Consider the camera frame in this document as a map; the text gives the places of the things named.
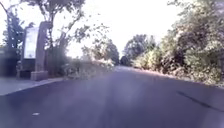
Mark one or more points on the pale concrete driveway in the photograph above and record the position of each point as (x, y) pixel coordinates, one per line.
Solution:
(20, 85)

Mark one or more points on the dark asphalt road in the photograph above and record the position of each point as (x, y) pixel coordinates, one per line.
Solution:
(116, 103)

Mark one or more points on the stone gate pillar with sign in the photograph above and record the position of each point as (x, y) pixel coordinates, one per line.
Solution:
(38, 53)

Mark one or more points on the row of trees and bushes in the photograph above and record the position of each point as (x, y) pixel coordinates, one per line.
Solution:
(193, 53)
(86, 63)

